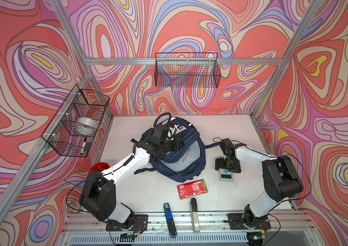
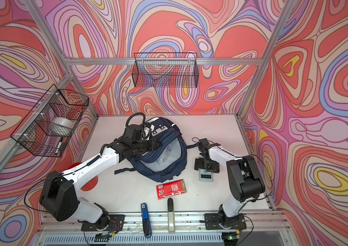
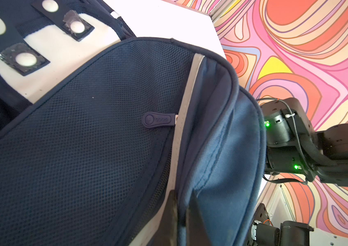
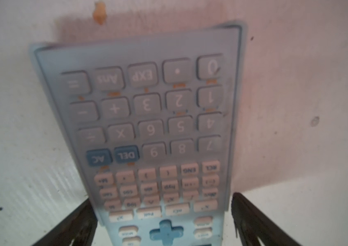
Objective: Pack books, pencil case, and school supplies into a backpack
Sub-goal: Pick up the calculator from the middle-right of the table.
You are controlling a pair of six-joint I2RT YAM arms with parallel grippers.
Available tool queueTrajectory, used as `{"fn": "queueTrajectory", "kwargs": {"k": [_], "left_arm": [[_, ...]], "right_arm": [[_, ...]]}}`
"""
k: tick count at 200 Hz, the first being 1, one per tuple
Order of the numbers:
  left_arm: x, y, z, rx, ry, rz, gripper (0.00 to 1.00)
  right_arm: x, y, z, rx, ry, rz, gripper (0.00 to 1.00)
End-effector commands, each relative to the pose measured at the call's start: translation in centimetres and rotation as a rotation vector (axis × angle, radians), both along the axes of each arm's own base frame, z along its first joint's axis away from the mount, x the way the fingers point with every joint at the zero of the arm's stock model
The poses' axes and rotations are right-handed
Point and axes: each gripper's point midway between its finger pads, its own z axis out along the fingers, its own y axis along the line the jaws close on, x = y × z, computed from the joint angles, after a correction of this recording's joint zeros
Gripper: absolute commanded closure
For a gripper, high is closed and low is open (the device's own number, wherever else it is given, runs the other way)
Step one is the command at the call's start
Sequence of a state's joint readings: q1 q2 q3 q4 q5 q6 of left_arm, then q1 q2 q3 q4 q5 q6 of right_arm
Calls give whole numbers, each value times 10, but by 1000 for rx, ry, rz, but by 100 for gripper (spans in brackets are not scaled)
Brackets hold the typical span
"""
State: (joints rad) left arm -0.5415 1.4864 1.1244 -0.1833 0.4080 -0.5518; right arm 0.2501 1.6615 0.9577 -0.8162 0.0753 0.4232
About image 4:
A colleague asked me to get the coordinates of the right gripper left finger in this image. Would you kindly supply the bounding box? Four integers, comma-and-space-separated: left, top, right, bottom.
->
33, 199, 98, 246

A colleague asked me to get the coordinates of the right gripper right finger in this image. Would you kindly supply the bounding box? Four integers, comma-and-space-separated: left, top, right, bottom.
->
231, 192, 299, 246

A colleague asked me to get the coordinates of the grey calculator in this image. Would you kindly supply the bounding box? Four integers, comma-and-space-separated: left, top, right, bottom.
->
31, 22, 246, 246

